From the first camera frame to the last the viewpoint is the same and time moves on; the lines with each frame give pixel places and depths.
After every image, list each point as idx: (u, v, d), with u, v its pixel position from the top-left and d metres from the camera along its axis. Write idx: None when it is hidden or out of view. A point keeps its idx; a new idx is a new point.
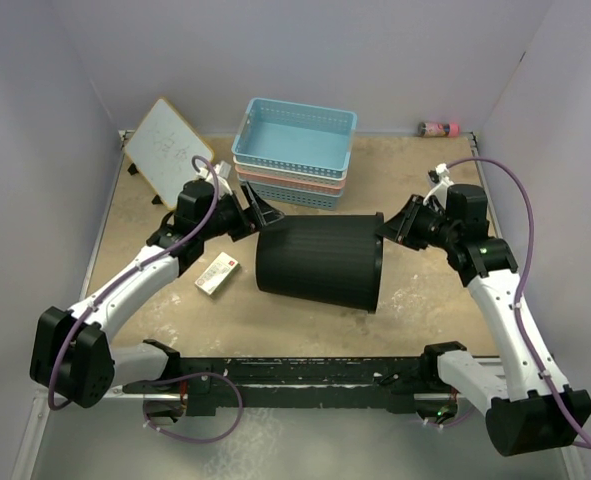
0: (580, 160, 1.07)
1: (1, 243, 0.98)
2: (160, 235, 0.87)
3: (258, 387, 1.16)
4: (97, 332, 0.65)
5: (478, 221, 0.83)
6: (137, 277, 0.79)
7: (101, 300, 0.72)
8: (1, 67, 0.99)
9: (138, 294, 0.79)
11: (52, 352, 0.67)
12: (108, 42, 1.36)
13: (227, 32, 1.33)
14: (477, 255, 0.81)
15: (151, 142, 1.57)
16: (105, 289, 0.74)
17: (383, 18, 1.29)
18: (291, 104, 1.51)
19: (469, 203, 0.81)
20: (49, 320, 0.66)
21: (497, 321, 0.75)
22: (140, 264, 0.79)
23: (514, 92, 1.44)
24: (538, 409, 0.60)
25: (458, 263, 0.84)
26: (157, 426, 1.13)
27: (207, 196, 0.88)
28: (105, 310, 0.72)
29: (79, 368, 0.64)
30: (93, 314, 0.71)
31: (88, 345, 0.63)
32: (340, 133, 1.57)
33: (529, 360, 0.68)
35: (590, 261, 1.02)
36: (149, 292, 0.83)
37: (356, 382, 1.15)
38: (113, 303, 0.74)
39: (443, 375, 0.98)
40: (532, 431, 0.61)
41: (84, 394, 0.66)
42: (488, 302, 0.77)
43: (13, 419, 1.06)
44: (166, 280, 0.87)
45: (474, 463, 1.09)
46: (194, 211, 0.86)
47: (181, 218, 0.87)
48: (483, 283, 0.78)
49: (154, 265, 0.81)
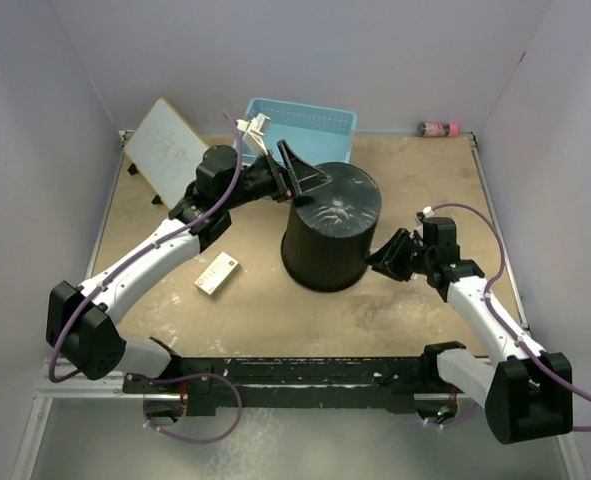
0: (579, 159, 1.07)
1: (1, 243, 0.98)
2: (183, 208, 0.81)
3: (258, 386, 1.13)
4: (103, 315, 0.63)
5: (450, 246, 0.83)
6: (152, 256, 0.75)
7: (111, 280, 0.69)
8: (1, 66, 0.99)
9: (154, 274, 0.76)
11: (61, 323, 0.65)
12: (108, 42, 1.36)
13: (227, 31, 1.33)
14: (450, 270, 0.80)
15: (149, 147, 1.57)
16: (117, 267, 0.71)
17: (383, 17, 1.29)
18: (291, 104, 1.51)
19: (440, 229, 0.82)
20: (60, 294, 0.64)
21: (472, 313, 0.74)
22: (156, 242, 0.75)
23: (514, 92, 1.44)
24: (519, 368, 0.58)
25: (434, 281, 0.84)
26: (157, 426, 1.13)
27: (228, 168, 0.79)
28: (114, 290, 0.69)
29: (85, 345, 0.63)
30: (101, 294, 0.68)
31: (94, 325, 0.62)
32: (340, 133, 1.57)
33: (505, 333, 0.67)
35: (590, 261, 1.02)
36: (167, 270, 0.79)
37: (356, 382, 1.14)
38: (123, 283, 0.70)
39: (443, 374, 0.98)
40: (521, 397, 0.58)
41: (90, 368, 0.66)
42: (461, 298, 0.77)
43: (13, 420, 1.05)
44: (187, 257, 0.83)
45: (473, 463, 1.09)
46: (215, 185, 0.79)
47: (203, 191, 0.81)
48: (454, 286, 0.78)
49: (172, 244, 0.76)
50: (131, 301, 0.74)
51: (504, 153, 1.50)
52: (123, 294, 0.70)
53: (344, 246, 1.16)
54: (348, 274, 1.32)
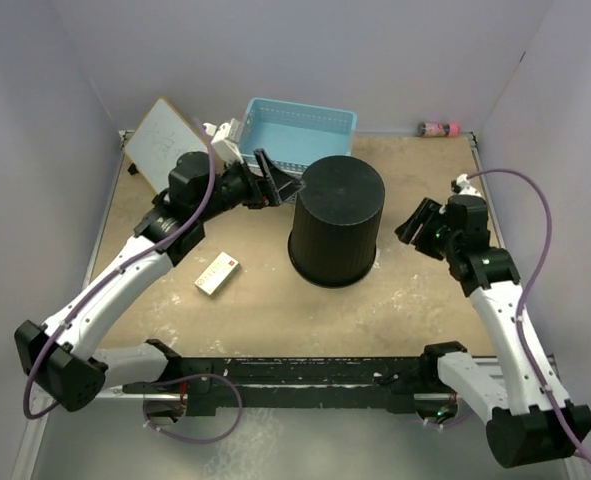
0: (579, 159, 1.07)
1: (1, 243, 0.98)
2: (150, 221, 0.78)
3: (258, 386, 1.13)
4: (69, 355, 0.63)
5: (480, 231, 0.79)
6: (118, 281, 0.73)
7: (74, 315, 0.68)
8: (1, 66, 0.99)
9: (123, 300, 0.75)
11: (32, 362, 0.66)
12: (108, 42, 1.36)
13: (227, 31, 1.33)
14: (481, 267, 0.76)
15: (149, 145, 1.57)
16: (80, 301, 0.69)
17: (383, 17, 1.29)
18: (291, 104, 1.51)
19: (470, 213, 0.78)
20: (25, 335, 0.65)
21: (498, 333, 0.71)
22: (119, 267, 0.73)
23: (514, 92, 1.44)
24: (539, 423, 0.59)
25: (459, 274, 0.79)
26: (157, 426, 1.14)
27: (202, 175, 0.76)
28: (80, 326, 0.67)
29: (57, 382, 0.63)
30: (65, 333, 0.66)
31: (60, 367, 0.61)
32: (340, 134, 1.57)
33: (531, 373, 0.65)
35: (590, 261, 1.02)
36: (138, 294, 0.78)
37: (356, 382, 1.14)
38: (88, 317, 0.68)
39: (443, 376, 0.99)
40: (533, 446, 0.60)
41: (69, 402, 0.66)
42: (489, 314, 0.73)
43: (15, 419, 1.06)
44: (161, 274, 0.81)
45: (474, 464, 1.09)
46: (188, 193, 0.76)
47: (175, 200, 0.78)
48: (485, 295, 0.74)
49: (138, 266, 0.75)
50: (105, 330, 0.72)
51: (504, 152, 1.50)
52: (93, 325, 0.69)
53: (348, 241, 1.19)
54: (350, 272, 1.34)
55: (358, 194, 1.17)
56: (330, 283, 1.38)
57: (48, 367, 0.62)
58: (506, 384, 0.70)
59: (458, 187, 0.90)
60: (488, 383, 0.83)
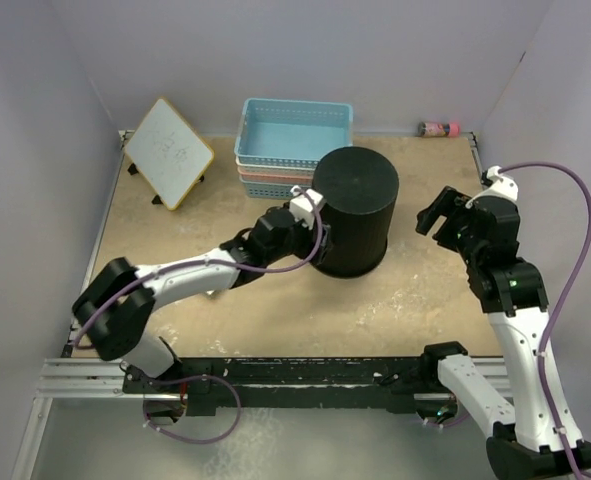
0: (579, 159, 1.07)
1: (1, 243, 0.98)
2: (232, 247, 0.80)
3: (258, 387, 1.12)
4: (147, 298, 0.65)
5: (507, 243, 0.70)
6: (198, 270, 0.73)
7: (164, 271, 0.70)
8: (1, 66, 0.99)
9: (190, 287, 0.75)
11: (103, 293, 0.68)
12: (108, 42, 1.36)
13: (227, 30, 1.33)
14: (507, 287, 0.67)
15: (150, 144, 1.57)
16: (172, 264, 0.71)
17: (383, 17, 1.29)
18: (287, 102, 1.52)
19: (499, 222, 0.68)
20: (115, 268, 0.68)
21: (515, 363, 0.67)
22: (207, 259, 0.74)
23: (514, 92, 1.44)
24: (547, 464, 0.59)
25: (481, 291, 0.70)
26: (157, 426, 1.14)
27: (283, 228, 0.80)
28: (160, 283, 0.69)
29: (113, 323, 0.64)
30: (151, 280, 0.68)
31: (136, 305, 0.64)
32: (337, 127, 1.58)
33: (546, 411, 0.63)
35: (590, 261, 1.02)
36: (201, 289, 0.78)
37: (355, 382, 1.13)
38: (171, 281, 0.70)
39: (443, 379, 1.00)
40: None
41: (103, 349, 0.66)
42: (508, 341, 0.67)
43: (16, 419, 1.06)
44: (216, 287, 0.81)
45: (474, 463, 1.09)
46: (267, 238, 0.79)
47: (255, 240, 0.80)
48: (508, 323, 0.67)
49: (218, 268, 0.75)
50: (163, 302, 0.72)
51: (504, 152, 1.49)
52: (166, 290, 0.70)
53: (364, 232, 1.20)
54: (361, 263, 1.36)
55: (372, 186, 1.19)
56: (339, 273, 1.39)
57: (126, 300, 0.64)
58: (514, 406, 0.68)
59: (489, 181, 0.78)
60: (488, 393, 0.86)
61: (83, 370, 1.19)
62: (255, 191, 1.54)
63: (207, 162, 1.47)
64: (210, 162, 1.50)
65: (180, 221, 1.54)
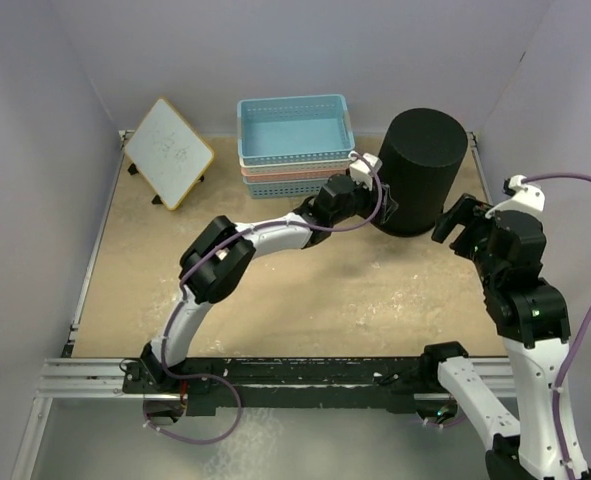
0: (578, 160, 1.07)
1: (0, 243, 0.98)
2: (303, 212, 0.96)
3: (258, 387, 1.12)
4: (249, 248, 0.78)
5: (530, 265, 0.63)
6: (281, 229, 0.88)
7: (258, 228, 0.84)
8: (2, 66, 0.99)
9: (274, 244, 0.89)
11: (208, 246, 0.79)
12: (109, 42, 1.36)
13: (227, 31, 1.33)
14: (529, 316, 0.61)
15: (150, 144, 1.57)
16: (264, 223, 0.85)
17: (384, 17, 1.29)
18: (275, 100, 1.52)
19: (523, 244, 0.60)
20: (219, 224, 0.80)
21: (528, 392, 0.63)
22: (287, 221, 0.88)
23: (514, 93, 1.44)
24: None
25: (499, 316, 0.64)
26: (157, 426, 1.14)
27: (345, 193, 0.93)
28: (256, 238, 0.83)
29: (222, 268, 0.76)
30: (249, 235, 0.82)
31: (241, 253, 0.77)
32: (325, 117, 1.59)
33: (555, 444, 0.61)
35: (590, 261, 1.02)
36: (281, 246, 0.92)
37: (356, 382, 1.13)
38: (264, 236, 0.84)
39: (447, 385, 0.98)
40: None
41: (209, 292, 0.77)
42: (523, 370, 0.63)
43: (16, 419, 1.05)
44: (291, 245, 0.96)
45: (474, 463, 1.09)
46: (332, 204, 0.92)
47: (320, 206, 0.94)
48: (525, 354, 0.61)
49: (296, 228, 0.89)
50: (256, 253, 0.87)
51: (503, 152, 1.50)
52: (260, 244, 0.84)
53: (428, 189, 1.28)
54: (419, 222, 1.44)
55: (439, 147, 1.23)
56: (392, 231, 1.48)
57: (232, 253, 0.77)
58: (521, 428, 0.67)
59: (511, 191, 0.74)
60: (489, 400, 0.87)
61: (83, 370, 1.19)
62: (258, 191, 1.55)
63: (207, 162, 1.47)
64: (210, 161, 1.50)
65: (180, 221, 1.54)
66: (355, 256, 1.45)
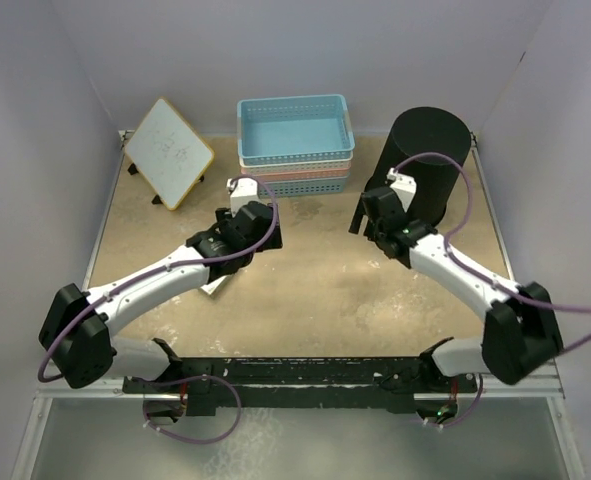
0: (579, 160, 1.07)
1: (0, 244, 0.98)
2: (201, 238, 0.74)
3: (258, 387, 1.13)
4: (102, 325, 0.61)
5: (396, 213, 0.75)
6: (160, 279, 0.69)
7: (117, 292, 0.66)
8: (2, 67, 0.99)
9: (157, 297, 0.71)
11: (58, 326, 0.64)
12: (108, 42, 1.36)
13: (226, 31, 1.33)
14: (407, 240, 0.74)
15: (150, 143, 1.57)
16: (126, 281, 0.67)
17: (383, 17, 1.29)
18: (275, 100, 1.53)
19: (382, 201, 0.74)
20: (66, 296, 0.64)
21: (442, 274, 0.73)
22: (168, 265, 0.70)
23: (513, 92, 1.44)
24: (508, 313, 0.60)
25: (393, 252, 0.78)
26: (157, 427, 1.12)
27: (267, 220, 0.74)
28: (118, 303, 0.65)
29: (73, 351, 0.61)
30: (104, 305, 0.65)
31: (86, 334, 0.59)
32: (325, 117, 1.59)
33: (481, 281, 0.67)
35: (590, 261, 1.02)
36: (173, 294, 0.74)
37: (356, 382, 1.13)
38: (128, 298, 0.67)
39: (447, 371, 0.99)
40: (514, 335, 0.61)
41: (72, 376, 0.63)
42: (426, 262, 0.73)
43: (16, 418, 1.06)
44: (190, 288, 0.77)
45: (473, 462, 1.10)
46: (246, 228, 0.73)
47: (232, 230, 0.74)
48: (415, 253, 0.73)
49: (183, 270, 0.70)
50: (135, 316, 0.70)
51: (504, 152, 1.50)
52: (124, 309, 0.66)
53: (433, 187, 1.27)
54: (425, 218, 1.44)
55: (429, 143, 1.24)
56: None
57: (77, 334, 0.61)
58: (474, 309, 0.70)
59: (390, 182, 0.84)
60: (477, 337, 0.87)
61: None
62: None
63: (207, 162, 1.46)
64: (210, 161, 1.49)
65: (180, 221, 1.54)
66: (356, 256, 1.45)
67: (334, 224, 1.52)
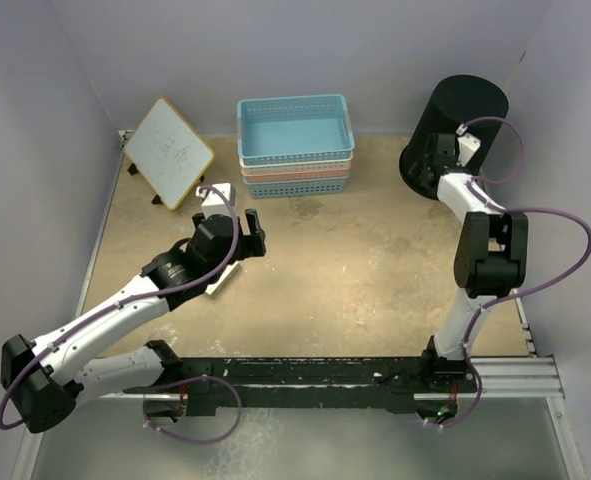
0: (578, 161, 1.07)
1: (1, 244, 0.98)
2: (159, 264, 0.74)
3: (258, 386, 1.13)
4: (47, 378, 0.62)
5: (447, 153, 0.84)
6: (110, 317, 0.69)
7: (64, 340, 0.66)
8: (1, 67, 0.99)
9: (113, 335, 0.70)
11: (12, 378, 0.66)
12: (108, 43, 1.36)
13: (226, 30, 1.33)
14: (442, 170, 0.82)
15: (151, 142, 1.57)
16: (73, 326, 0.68)
17: (383, 17, 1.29)
18: (275, 100, 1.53)
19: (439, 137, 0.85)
20: (11, 349, 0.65)
21: (454, 198, 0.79)
22: (117, 303, 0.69)
23: (513, 92, 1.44)
24: (482, 217, 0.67)
25: (428, 183, 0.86)
26: (157, 426, 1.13)
27: (225, 236, 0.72)
28: (65, 352, 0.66)
29: (27, 402, 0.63)
30: (51, 355, 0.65)
31: (33, 389, 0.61)
32: (325, 117, 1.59)
33: (476, 201, 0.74)
35: (589, 262, 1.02)
36: (134, 327, 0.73)
37: (356, 382, 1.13)
38: (75, 345, 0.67)
39: (442, 351, 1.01)
40: (480, 241, 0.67)
41: (32, 422, 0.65)
42: (446, 187, 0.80)
43: (16, 420, 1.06)
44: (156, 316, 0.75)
45: (473, 462, 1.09)
46: (207, 248, 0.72)
47: (193, 250, 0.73)
48: (443, 177, 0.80)
49: (135, 305, 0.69)
50: (94, 354, 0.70)
51: (504, 151, 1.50)
52: (73, 357, 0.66)
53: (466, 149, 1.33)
54: None
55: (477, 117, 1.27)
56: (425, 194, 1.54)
57: (24, 388, 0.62)
58: None
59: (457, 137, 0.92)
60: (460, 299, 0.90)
61: None
62: (258, 191, 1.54)
63: (207, 162, 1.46)
64: (210, 161, 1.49)
65: (179, 221, 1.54)
66: (356, 256, 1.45)
67: (334, 224, 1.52)
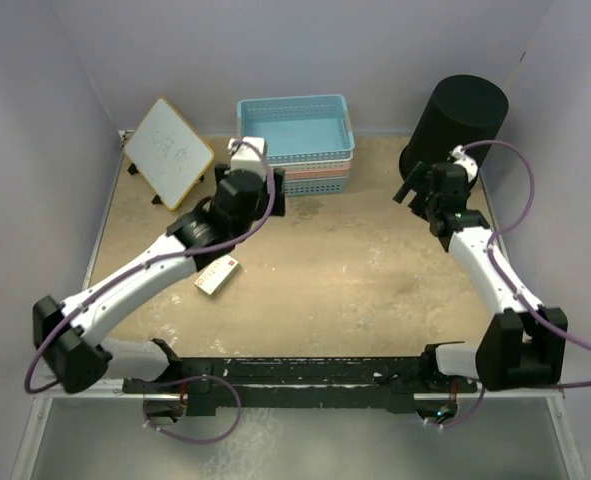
0: (578, 161, 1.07)
1: (1, 244, 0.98)
2: (183, 224, 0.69)
3: (258, 386, 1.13)
4: (79, 338, 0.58)
5: (458, 195, 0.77)
6: (140, 277, 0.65)
7: (93, 300, 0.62)
8: (1, 67, 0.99)
9: (138, 297, 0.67)
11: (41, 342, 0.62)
12: (108, 43, 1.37)
13: (226, 31, 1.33)
14: (455, 224, 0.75)
15: (151, 142, 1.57)
16: (100, 286, 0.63)
17: (383, 17, 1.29)
18: (275, 100, 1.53)
19: (449, 177, 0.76)
20: (42, 309, 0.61)
21: (474, 266, 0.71)
22: (144, 263, 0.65)
23: (514, 92, 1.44)
24: (519, 325, 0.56)
25: (436, 230, 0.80)
26: (157, 426, 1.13)
27: (252, 191, 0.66)
28: (94, 313, 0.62)
29: (60, 365, 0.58)
30: (81, 316, 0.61)
31: (65, 349, 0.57)
32: (324, 117, 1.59)
33: (503, 285, 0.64)
35: (589, 262, 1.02)
36: (159, 290, 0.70)
37: (356, 382, 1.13)
38: (104, 305, 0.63)
39: (444, 363, 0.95)
40: (514, 350, 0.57)
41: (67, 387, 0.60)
42: (464, 251, 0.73)
43: (15, 419, 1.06)
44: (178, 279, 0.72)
45: (473, 462, 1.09)
46: (233, 205, 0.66)
47: (218, 208, 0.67)
48: (456, 236, 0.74)
49: (162, 265, 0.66)
50: (121, 317, 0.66)
51: (506, 156, 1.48)
52: (103, 317, 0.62)
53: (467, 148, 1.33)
54: None
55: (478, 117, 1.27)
56: None
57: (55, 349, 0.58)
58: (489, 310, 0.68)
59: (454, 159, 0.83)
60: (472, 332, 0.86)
61: None
62: None
63: (207, 162, 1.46)
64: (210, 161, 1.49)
65: None
66: (355, 256, 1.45)
67: (334, 224, 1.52)
